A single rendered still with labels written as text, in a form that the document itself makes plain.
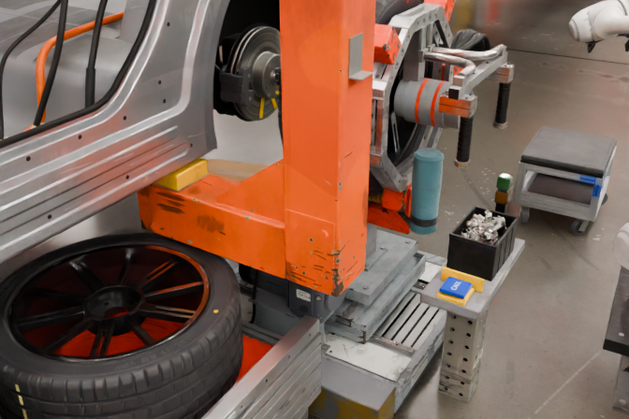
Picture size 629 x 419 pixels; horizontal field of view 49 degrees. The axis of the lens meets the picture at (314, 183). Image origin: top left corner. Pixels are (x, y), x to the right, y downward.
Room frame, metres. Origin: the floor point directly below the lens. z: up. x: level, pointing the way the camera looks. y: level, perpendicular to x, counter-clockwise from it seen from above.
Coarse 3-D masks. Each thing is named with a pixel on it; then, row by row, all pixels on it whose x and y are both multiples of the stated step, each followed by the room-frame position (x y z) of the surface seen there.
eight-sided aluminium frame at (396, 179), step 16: (400, 16) 1.94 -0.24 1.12; (416, 16) 1.94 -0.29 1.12; (432, 16) 2.03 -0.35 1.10; (400, 32) 1.90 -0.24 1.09; (448, 32) 2.16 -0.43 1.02; (400, 48) 1.85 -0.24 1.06; (448, 48) 2.18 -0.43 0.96; (384, 64) 1.86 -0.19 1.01; (400, 64) 1.85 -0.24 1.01; (384, 80) 1.78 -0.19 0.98; (448, 80) 2.19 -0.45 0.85; (384, 96) 1.77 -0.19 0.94; (384, 112) 1.77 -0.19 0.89; (384, 128) 1.78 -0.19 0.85; (384, 144) 1.78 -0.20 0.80; (416, 144) 2.13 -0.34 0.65; (432, 144) 2.11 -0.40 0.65; (384, 160) 1.78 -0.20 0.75; (384, 176) 1.83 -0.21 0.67; (400, 176) 1.89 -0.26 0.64; (400, 192) 1.90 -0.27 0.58
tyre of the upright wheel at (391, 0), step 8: (376, 0) 1.96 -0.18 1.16; (384, 0) 1.96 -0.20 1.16; (392, 0) 1.98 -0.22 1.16; (400, 0) 2.03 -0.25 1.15; (408, 0) 2.08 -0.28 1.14; (416, 0) 2.13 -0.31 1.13; (376, 8) 1.93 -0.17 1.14; (384, 8) 1.94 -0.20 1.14; (392, 8) 1.99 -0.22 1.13; (400, 8) 2.03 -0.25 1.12; (408, 8) 2.08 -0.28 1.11; (376, 16) 1.91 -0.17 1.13; (384, 16) 1.94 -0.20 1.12; (392, 16) 1.99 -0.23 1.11; (432, 64) 2.28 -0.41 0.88; (280, 88) 1.88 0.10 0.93; (280, 96) 1.87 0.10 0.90; (280, 104) 1.87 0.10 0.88; (280, 112) 1.87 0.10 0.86; (280, 120) 1.88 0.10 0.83; (280, 128) 1.87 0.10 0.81; (280, 136) 1.89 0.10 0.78; (416, 136) 2.20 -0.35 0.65; (408, 152) 2.15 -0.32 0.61; (400, 160) 2.10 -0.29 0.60; (376, 184) 1.94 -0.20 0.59; (376, 192) 1.94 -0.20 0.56
